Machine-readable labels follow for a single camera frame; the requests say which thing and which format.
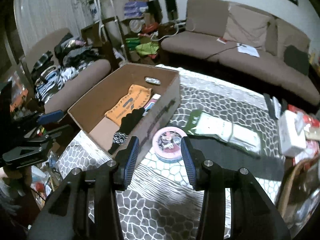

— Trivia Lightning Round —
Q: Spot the green white plastic bag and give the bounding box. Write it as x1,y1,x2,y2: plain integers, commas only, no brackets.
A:
184,109,261,158

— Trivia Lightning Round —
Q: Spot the black patterned sock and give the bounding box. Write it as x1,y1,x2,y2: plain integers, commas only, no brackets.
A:
108,107,145,154

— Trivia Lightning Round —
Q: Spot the round pink tin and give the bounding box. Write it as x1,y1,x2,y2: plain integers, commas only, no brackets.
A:
152,126,187,163

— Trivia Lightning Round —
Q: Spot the patterned table cloth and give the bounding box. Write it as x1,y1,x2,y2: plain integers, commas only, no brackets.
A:
57,63,291,239

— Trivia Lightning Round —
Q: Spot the white garment steamer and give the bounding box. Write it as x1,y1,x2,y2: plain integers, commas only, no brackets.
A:
93,0,129,63

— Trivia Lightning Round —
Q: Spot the pile of clothes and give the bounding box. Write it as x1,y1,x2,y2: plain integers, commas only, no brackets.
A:
26,28,102,103

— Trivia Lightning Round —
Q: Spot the brown cardboard box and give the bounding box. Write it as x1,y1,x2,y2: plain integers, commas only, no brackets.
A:
68,63,180,163

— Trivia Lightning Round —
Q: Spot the orange patterned sock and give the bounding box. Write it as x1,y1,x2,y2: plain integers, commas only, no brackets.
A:
105,84,152,126

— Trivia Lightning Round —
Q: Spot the green cloth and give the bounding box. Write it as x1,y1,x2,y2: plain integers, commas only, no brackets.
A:
135,42,159,56

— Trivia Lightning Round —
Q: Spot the white cable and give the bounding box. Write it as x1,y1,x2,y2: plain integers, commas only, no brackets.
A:
150,17,198,42

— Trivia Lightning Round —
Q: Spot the brown sofa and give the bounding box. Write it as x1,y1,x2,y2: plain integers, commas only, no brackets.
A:
160,0,319,106

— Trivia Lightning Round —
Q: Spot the black remote control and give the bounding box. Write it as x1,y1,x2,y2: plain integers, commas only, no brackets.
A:
263,93,281,120

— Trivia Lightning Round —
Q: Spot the white tissue box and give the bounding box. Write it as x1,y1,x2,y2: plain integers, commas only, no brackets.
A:
278,110,306,158

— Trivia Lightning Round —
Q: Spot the colourful plastic packet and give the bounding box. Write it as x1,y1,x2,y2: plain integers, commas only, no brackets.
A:
143,94,161,116

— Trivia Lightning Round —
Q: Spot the black cushion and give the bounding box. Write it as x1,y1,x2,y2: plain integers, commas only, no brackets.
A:
284,45,309,76

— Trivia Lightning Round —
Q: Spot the wicker basket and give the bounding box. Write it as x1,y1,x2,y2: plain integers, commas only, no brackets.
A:
277,156,319,223

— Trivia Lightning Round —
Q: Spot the white paper on sofa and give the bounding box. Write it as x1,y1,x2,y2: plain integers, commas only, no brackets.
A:
237,43,260,58

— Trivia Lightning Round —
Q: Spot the brown armchair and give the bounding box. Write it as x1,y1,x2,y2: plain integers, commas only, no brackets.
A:
25,28,112,113

